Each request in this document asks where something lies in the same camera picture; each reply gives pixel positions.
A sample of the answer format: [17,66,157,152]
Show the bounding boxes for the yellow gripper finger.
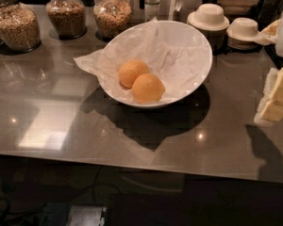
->
[254,67,283,126]

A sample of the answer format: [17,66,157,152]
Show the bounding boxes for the orange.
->
[132,73,165,104]
[118,59,150,89]

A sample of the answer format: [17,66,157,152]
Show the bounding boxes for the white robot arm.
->
[254,14,283,127]

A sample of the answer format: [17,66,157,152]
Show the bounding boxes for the white ceramic bowl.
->
[98,20,213,109]

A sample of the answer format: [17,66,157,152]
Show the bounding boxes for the right stack paper bowls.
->
[226,17,258,50]

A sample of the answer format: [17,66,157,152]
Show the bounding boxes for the stack paper bowls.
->
[226,17,258,50]
[187,4,229,52]

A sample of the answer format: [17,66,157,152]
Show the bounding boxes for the left stack paper bowls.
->
[187,4,229,52]

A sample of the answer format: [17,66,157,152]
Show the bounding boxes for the white paper liner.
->
[74,16,212,105]

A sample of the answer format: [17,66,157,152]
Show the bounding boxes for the small clear glass bottle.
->
[144,0,160,22]

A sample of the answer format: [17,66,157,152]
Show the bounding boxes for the right cereal glass jar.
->
[93,0,132,39]

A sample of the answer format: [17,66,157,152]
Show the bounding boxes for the grey box under table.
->
[66,205,107,226]

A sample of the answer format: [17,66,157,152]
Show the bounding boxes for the middle grain glass jar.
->
[45,0,86,39]

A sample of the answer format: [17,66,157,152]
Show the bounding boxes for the large left grain jar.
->
[0,0,41,53]

